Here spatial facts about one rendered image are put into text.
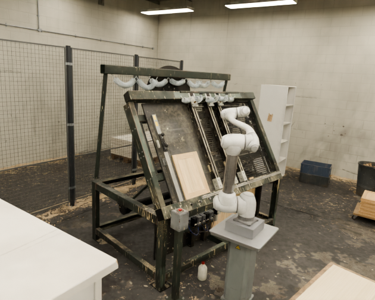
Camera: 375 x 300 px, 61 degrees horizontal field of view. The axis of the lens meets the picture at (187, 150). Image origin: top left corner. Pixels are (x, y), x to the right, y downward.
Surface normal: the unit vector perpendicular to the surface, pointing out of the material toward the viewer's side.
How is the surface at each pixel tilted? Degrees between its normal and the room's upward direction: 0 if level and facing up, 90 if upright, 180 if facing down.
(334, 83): 90
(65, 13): 90
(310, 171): 90
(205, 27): 90
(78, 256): 0
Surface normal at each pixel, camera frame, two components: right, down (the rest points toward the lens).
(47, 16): 0.82, 0.18
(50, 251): 0.06, -0.97
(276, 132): -0.57, 0.15
